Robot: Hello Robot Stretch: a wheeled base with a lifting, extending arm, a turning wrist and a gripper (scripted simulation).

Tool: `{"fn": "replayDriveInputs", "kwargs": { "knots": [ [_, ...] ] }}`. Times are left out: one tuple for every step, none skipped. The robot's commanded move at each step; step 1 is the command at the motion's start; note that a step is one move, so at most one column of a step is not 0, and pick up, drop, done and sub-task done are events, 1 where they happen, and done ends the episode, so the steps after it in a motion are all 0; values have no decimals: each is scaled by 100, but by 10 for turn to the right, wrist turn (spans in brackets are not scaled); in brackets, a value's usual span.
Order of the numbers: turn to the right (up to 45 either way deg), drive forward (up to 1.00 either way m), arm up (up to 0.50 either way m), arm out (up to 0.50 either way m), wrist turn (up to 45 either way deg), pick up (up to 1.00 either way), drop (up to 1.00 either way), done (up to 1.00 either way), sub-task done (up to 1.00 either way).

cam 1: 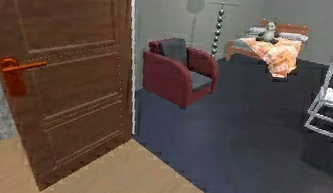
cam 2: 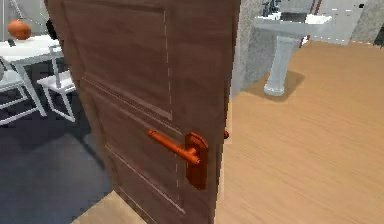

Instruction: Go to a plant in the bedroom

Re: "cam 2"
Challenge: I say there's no orange ball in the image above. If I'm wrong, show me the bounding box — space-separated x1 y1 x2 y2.
7 19 32 41

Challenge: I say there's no white pedestal sink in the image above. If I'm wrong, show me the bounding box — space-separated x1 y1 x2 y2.
253 11 333 97

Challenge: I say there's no orange door handle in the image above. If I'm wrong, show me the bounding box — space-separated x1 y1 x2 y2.
147 129 210 191

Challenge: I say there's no white chair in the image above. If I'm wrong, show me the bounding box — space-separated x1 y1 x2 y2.
0 56 28 111
36 44 77 123

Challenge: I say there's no brown wooden room door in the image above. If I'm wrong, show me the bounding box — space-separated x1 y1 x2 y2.
44 0 242 224

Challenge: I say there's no dark sink faucet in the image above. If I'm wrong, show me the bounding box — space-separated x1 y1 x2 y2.
261 0 282 18

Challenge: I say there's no white table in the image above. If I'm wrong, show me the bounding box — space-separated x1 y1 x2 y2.
0 34 64 126

